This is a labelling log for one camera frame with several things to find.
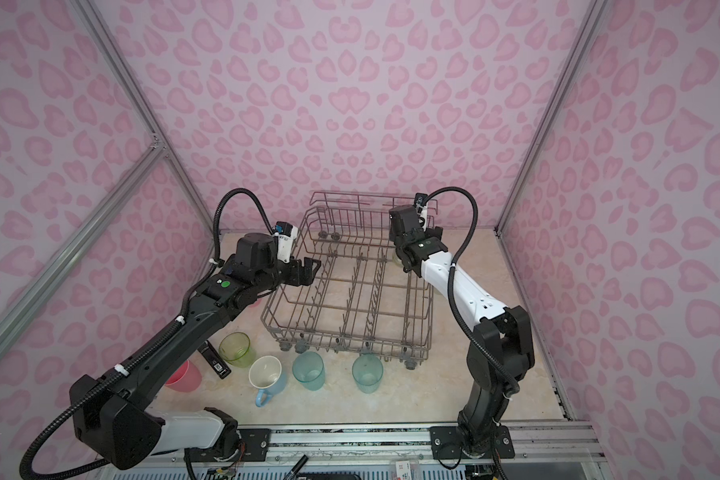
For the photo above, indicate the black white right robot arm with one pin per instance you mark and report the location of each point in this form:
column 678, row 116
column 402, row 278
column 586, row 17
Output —
column 501, row 350

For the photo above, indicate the bright green translucent cup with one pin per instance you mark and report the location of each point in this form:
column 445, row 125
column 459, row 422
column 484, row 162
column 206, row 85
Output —
column 236, row 350

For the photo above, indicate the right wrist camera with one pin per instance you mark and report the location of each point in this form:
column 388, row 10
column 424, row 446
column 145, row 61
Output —
column 420, row 203

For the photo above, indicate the magenta plastic cup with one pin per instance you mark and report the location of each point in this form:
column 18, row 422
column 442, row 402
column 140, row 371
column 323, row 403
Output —
column 187, row 378

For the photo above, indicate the white blue ceramic mug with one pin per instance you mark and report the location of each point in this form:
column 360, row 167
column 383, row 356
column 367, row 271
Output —
column 268, row 377

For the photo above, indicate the teal translucent cup left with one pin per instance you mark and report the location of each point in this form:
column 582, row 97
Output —
column 309, row 370

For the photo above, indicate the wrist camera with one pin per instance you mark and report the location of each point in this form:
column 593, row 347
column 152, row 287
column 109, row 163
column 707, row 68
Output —
column 286, row 235
column 420, row 203

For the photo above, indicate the black marker pen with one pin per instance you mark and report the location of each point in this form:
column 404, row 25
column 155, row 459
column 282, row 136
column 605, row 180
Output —
column 296, row 469

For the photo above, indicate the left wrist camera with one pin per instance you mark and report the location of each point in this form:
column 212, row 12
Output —
column 286, row 235

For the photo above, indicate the grey wire dish rack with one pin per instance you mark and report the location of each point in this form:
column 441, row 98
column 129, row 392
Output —
column 362, row 300

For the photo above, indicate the teal translucent cup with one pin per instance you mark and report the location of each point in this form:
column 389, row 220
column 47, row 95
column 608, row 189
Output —
column 309, row 370
column 367, row 372

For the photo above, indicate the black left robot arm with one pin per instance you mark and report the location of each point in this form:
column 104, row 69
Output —
column 113, row 416

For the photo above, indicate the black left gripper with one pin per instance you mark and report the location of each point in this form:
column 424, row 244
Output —
column 308, row 273

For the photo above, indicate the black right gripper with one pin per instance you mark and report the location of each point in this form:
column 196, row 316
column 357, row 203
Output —
column 393, row 233

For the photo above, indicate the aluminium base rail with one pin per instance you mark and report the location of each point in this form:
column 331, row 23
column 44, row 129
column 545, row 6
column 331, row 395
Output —
column 535, row 449

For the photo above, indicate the teal translucent cup right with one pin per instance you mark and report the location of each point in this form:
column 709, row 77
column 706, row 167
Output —
column 367, row 372

